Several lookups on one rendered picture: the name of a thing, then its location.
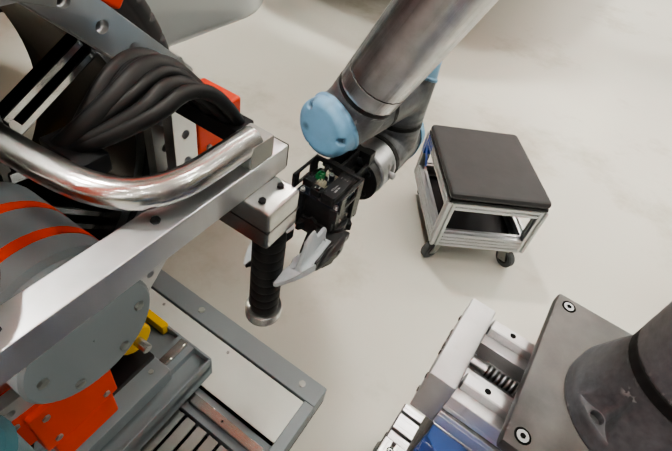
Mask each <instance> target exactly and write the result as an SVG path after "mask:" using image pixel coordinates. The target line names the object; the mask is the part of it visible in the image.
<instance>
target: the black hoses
mask: <svg viewBox="0 0 672 451"><path fill-rule="evenodd" d="M174 112H176V113H177V114H179V115H181V116H183V117H184V118H186V119H188V120H190V121H191V122H193V123H195V124H197V125H199V126H200V127H202V128H204V129H206V130H207V131H209V132H211V133H213V134H214V135H216V136H218V137H220V138H221V139H223V140H224V139H225V138H227V137H229V136H230V135H232V134H233V133H235V132H237V131H238V130H240V129H242V128H243V127H245V126H246V125H248V124H250V123H253V124H254V121H253V120H252V119H250V118H248V117H246V116H244V115H242V114H241V113H240V112H239V110H238V109H237V107H236V106H235V105H234V104H233V102H232V101H231V100H230V99H229V98H228V97H227V96H226V95H225V94H224V93H223V92H221V91H220V90H219V89H217V88H215V87H214V86H211V85H209V84H204V83H203V82H202V81H201V80H200V79H199V78H198V77H197V76H196V75H195V74H194V73H193V72H192V71H191V70H190V69H188V68H187V67H186V66H185V65H183V64H182V63H181V62H179V61H178V60H176V59H175V58H172V57H170V56H168V55H163V54H161V53H159V52H157V51H155V50H152V49H149V48H144V47H133V48H129V49H126V50H124V51H122V52H120V53H118V54H117V55H115V56H114V57H113V58H112V59H110V60H109V61H108V62H107V64H106V65H105V66H104V67H103V68H102V70H101V71H100V72H99V74H98V75H97V77H96V78H95V80H94V81H93V83H92V84H91V86H90V88H89V89H88V91H87V93H86V94H85V96H84V98H83V100H82V102H81V103H80V105H79V107H78V109H77V111H76V113H75V115H74V117H73V119H72V120H71V121H70V122H69V123H68V124H67V125H66V126H65V127H63V128H60V129H58V130H56V131H54V132H51V133H49V134H47V135H44V136H42V137H40V138H39V142H40V145H41V146H43V147H45V148H47V149H48V150H50V151H52V152H54V153H56V154H58V155H60V156H62V157H64V158H66V159H68V160H70V161H72V162H74V163H76V164H79V165H81V166H83V167H86V168H89V169H92V170H95V171H98V172H102V173H107V172H109V171H111V170H112V164H111V159H110V155H109V153H108V152H107V151H105V150H104V149H102V148H105V147H107V146H110V145H112V144H115V143H117V142H119V141H122V140H124V139H126V138H129V137H131V136H133V135H135V134H137V133H140V132H142V131H144V130H146V129H148V128H150V127H152V126H154V125H156V124H157V123H159V122H161V121H163V120H164V119H166V118H167V117H169V116H170V115H172V114H173V113H174Z"/></svg>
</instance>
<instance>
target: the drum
mask: <svg viewBox="0 0 672 451"><path fill-rule="evenodd" d="M98 241H99V240H98V239H97V238H95V237H94V236H93V235H91V234H90V233H88V232H87V231H85V230H84V229H83V228H81V227H80V226H78V225H77V224H76V223H74V222H73V221H72V220H70V219H69V218H68V217H67V216H66V215H64V214H63V213H62V212H60V211H59V210H58V209H56V208H54V207H53V206H51V205H50V204H49V203H47V202H46V201H45V200H43V199H42V198H41V197H39V196H38V195H37V194H35V193H34V192H33V191H31V190H29V189H28V188H26V187H23V186H21V185H18V184H14V183H9V182H0V271H1V279H0V305H2V304H3V303H5V302H6V301H8V300H9V299H11V298H12V297H14V296H16V295H17V294H19V293H20V292H22V291H23V290H25V289H26V288H28V287H29V286H31V285H32V284H34V283H35V282H37V281H39V280H40V279H42V278H43V277H45V276H46V275H48V274H49V273H51V272H52V271H54V270H55V269H57V268H58V267H60V266H62V265H63V264H65V263H66V262H68V261H69V260H71V259H72V258H74V257H75V256H77V255H78V254H80V253H81V252H83V251H85V250H86V249H88V248H89V247H91V246H92V245H94V244H95V243H97V242H98ZM149 306H150V293H149V290H148V287H147V286H146V284H145V283H144V282H143V281H141V280H139V281H138V282H136V283H135V284H134V285H132V286H131V287H130V288H128V289H127V290H126V291H125V292H123V293H122V294H121V295H119V296H118V297H117V298H115V299H114V300H113V301H112V302H110V303H109V304H108V305H106V306H105V307H104V308H102V309H101V310H100V311H99V312H97V313H96V314H95V315H93V316H92V317H91V318H89V319H88V320H87V321H85V322H84V323H83V324H82V325H80V326H79V327H78V328H76V329H75V330H74V331H72V332H71V333H70V334H69V335H67V336H66V337H65V338H63V339H62V340H61V341H59V342H58V343H57V344H56V345H54V346H53V347H52V348H50V349H49V350H48V351H46V352H45V353H44V354H43V355H41V356H40V357H39V358H37V359H36V360H35V361H33V362H32V363H31V364H29V365H28V366H27V367H26V368H24V369H23V370H22V371H20V372H19V373H18V374H16V375H15V376H14V377H13V378H11V379H10V380H9V381H7V382H6V383H7V384H8V385H9V386H10V387H11V388H12V389H13V390H14V391H15V392H16V393H17V394H18V395H20V396H21V397H22V398H23V399H24V400H25V401H27V402H29V403H32V404H48V403H53V402H56V401H60V400H63V399H66V398H68V397H70V396H73V395H75V394H77V393H78V392H80V391H82V390H84V389H85V388H87V387H88V386H90V385H91V384H93V383H94V382H95V381H97V380H98V379H99V378H101V377H102V376H103V375H104V374H105V373H107V372H108V371H109V370H110V369H111V368H112V367H113V366H114V365H115V364H116V363H117V362H118V361H119V360H120V359H121V358H122V356H123V355H124V354H125V353H126V352H127V350H128V349H129V348H130V347H131V345H132V344H133V342H134V341H135V340H136V338H137V336H138V335H139V333H140V331H141V329H142V327H143V325H144V323H145V321H146V318H147V315H148V311H149Z"/></svg>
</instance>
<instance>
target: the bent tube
mask: <svg viewBox="0 0 672 451"><path fill-rule="evenodd" d="M273 144H274V135H273V134H272V133H270V132H268V131H266V130H264V129H263V128H261V127H259V126H257V125H255V124H253V123H250V124H248V125H246V126H245V127H243V128H242V129H240V130H238V131H237V132H235V133H233V134H232V135H230V136H229V137H227V138H225V139H224V140H222V141H221V142H219V143H217V144H216V145H214V146H212V147H211V148H209V149H207V150H206V151H204V152H202V153H201V154H199V155H198V156H196V157H194V158H192V159H191V160H189V161H187V162H185V163H183V164H181V165H179V166H177V167H174V168H172V169H169V170H166V171H163V172H159V173H155V174H151V175H145V176H136V177H124V176H116V175H111V174H106V173H102V172H98V171H95V170H92V169H89V168H86V167H83V166H81V165H79V164H76V163H74V162H72V161H70V160H68V159H66V158H64V157H62V156H60V155H58V154H56V153H54V152H52V151H50V150H48V149H47V148H45V147H43V146H41V145H39V144H37V143H36V142H34V141H32V140H30V139H28V138H27V137H25V136H23V135H22V134H20V133H18V132H17V131H15V130H13V129H12V128H10V127H8V126H7V125H5V124H4V123H3V122H2V119H1V117H0V162H1V163H3V164H4V165H6V166H8V167H10V168H11V169H13V170H15V171H16V172H18V173H20V174H22V175H23V176H25V177H27V178H29V179H31V180H32V181H34V182H36V183H38V184H40V185H42V186H44V187H46V188H48V189H50V190H52V191H54V192H56V193H58V194H60V195H63V196H65V197H67V198H70V199H73V200H75V201H78V202H81V203H84V204H88V205H91V206H95V207H99V208H104V209H109V210H116V211H144V210H151V209H156V208H160V207H164V206H168V205H171V204H174V203H177V202H180V201H182V200H184V199H187V198H189V197H191V196H193V195H195V194H197V193H199V192H200V191H202V190H204V189H205V188H207V187H208V186H210V185H212V184H213V183H215V182H216V181H218V180H219V179H220V178H222V177H223V176H225V175H226V174H228V173H229V172H231V171H232V170H234V169H235V168H236V167H238V166H239V165H242V166H244V167H245V168H247V169H249V170H253V169H255V168H256V167H257V166H259V165H260V164H262V163H263V162H264V161H266V160H267V159H269V158H270V157H271V156H272V155H273Z"/></svg>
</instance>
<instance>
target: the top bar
mask: <svg viewBox="0 0 672 451"><path fill-rule="evenodd" d="M288 150H289V144H287V143H286V142H284V141H282V140H280V139H278V138H276V137H275V136H274V144H273V155H272V156H271V157H270V158H269V159H267V160H266V161H264V162H263V163H262V164H260V165H259V166H257V167H256V168H255V169H253V170H249V169H247V168H245V167H244V166H242V165H239V166H238V167H236V168H235V169H234V170H232V171H231V172H229V173H228V174H226V175H225V176H223V177H222V178H220V179H219V180H218V181H216V182H215V183H213V184H212V185H210V186H208V187H207V188H205V189H204V190H202V191H200V192H199V193H197V194H195V195H193V196H191V197H189V198H187V199H184V200H182V201H180V202H177V203H174V204H171V205H168V206H164V207H160V208H156V209H151V210H146V211H144V212H143V213H141V214H140V215H138V216H137V217H135V218H134V219H132V220H131V221H129V222H128V223H126V224H124V225H123V226H121V227H120V228H118V229H117V230H115V231H114V232H112V233H111V234H109V235H108V236H106V237H105V238H103V239H101V240H100V241H98V242H97V243H95V244H94V245H92V246H91V247H89V248H88V249H86V250H85V251H83V252H81V253H80V254H78V255H77V256H75V257H74V258H72V259H71V260H69V261H68V262H66V263H65V264H63V265H62V266H60V267H58V268H57V269H55V270H54V271H52V272H51V273H49V274H48V275H46V276H45V277H43V278H42V279H40V280H39V281H37V282H35V283H34V284H32V285H31V286H29V287H28V288H26V289H25V290H23V291H22V292H20V293H19V294H17V295H16V296H14V297H12V298H11V299H9V300H8V301H6V302H5V303H3V304H2V305H0V387H1V386H2V385H3V384H5V383H6V382H7V381H9V380H10V379H11V378H13V377H14V376H15V375H16V374H18V373H19V372H20V371H22V370H23V369H24V368H26V367H27V366H28V365H29V364H31V363H32V362H33V361H35V360H36V359H37V358H39V357H40V356H41V355H43V354H44V353H45V352H46V351H48V350H49V349H50V348H52V347H53V346H54V345H56V344H57V343H58V342H59V341H61V340H62V339H63V338H65V337H66V336H67V335H69V334H70V333H71V332H72V331H74V330H75V329H76V328H78V327H79V326H80V325H82V324H83V323H84V322H85V321H87V320H88V319H89V318H91V317H92V316H93V315H95V314H96V313H97V312H99V311H100V310H101V309H102V308H104V307H105V306H106V305H108V304H109V303H110V302H112V301H113V300H114V299H115V298H117V297H118V296H119V295H121V294H122V293H123V292H125V291H126V290H127V289H128V288H130V287H131V286H132V285H134V284H135V283H136V282H138V281H139V280H140V279H141V278H143V277H144V276H145V275H147V274H148V273H149V272H151V271H152V270H153V269H155V268H156V267H157V266H158V265H160V264H161V263H162V262H164V261H165V260H166V259H168V258H169V257H170V256H171V255H173V254H174V253H175V252H177V251H178V250H179V249H181V248H182V247H183V246H184V245H186V244H187V243H188V242H190V241H191V240H192V239H194V238H195V237H196V236H197V235H199V234H200V233H201V232H203V231H204V230H205V229H207V228H208V227H209V226H211V225H212V224H213V223H214V222H216V221H217V220H218V219H220V218H221V217H222V216H224V215H225V214H226V213H227V212H229V211H230V210H231V209H233V208H234V207H235V206H237V205H238V204H239V203H240V202H242V201H243V200H244V199H246V198H247V197H248V196H250V195H251V194H252V193H253V192H255V191H256V190H257V189H259V188H260V187H261V186H263V185H264V184H265V183H267V182H268V181H269V180H270V179H272V178H273V177H274V176H276V175H277V174H278V173H280V172H281V171H282V170H283V169H285V167H286V166H287V159H288Z"/></svg>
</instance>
